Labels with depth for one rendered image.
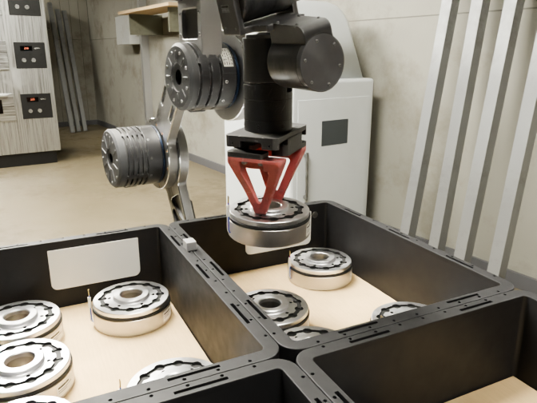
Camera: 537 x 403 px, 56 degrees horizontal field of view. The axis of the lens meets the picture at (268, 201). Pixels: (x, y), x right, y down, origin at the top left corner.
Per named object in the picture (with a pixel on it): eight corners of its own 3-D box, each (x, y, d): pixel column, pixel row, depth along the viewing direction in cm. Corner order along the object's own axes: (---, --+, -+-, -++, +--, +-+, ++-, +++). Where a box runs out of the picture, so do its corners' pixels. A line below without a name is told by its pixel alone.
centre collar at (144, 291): (109, 293, 71) (109, 289, 71) (145, 286, 73) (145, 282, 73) (116, 309, 67) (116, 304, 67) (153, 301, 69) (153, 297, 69)
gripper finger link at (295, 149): (306, 200, 67) (308, 129, 64) (286, 217, 61) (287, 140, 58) (259, 193, 69) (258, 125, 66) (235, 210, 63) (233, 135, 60)
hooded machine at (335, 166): (369, 240, 335) (383, -3, 293) (293, 262, 299) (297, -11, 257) (296, 212, 394) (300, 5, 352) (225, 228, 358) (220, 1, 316)
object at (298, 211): (218, 205, 67) (218, 200, 66) (288, 196, 70) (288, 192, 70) (245, 232, 58) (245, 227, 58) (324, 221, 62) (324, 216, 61)
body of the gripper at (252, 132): (307, 138, 65) (308, 78, 62) (277, 155, 56) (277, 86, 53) (260, 134, 67) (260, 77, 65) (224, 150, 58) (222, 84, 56)
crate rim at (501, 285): (166, 237, 80) (165, 222, 79) (328, 211, 92) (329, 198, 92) (287, 377, 45) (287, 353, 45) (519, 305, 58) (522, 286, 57)
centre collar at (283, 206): (244, 205, 65) (244, 200, 65) (279, 201, 67) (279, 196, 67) (258, 217, 61) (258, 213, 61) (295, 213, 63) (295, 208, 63)
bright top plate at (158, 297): (88, 293, 72) (87, 289, 72) (158, 279, 77) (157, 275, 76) (99, 325, 64) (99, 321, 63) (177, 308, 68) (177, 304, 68)
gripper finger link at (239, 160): (300, 205, 65) (301, 132, 62) (280, 224, 59) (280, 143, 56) (252, 198, 67) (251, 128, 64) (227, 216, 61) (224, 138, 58)
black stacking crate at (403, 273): (171, 293, 82) (167, 225, 79) (327, 261, 95) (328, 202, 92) (287, 463, 48) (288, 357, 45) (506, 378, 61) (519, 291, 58)
